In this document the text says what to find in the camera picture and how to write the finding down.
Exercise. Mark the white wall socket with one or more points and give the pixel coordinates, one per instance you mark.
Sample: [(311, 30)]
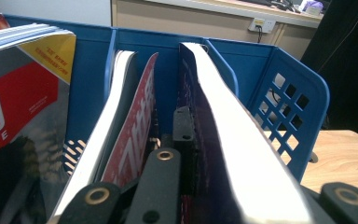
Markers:
[(261, 25)]

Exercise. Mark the dark curtain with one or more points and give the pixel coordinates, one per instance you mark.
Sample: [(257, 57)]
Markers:
[(348, 62)]

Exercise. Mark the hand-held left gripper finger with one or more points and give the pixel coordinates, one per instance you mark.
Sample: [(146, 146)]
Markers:
[(185, 130)]

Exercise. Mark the dark blue cover magazine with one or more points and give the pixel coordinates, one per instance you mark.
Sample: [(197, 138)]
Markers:
[(245, 155)]

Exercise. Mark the purple and white desk item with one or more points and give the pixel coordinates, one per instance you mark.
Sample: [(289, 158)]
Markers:
[(312, 6)]

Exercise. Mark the black desk clutter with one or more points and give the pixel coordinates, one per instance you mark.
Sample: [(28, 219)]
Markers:
[(276, 3)]

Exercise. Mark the blue plastic file rack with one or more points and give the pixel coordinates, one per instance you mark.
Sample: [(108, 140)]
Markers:
[(261, 68)]

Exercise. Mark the white cabinet panel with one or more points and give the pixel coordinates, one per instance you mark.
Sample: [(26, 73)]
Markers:
[(43, 9)]

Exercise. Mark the dark round table grommet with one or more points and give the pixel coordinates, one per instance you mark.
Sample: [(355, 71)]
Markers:
[(313, 158)]

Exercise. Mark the light wooden desk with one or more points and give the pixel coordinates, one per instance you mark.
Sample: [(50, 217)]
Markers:
[(183, 18)]

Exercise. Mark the portrait cover magazine red title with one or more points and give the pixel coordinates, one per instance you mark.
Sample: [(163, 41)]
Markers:
[(21, 109)]

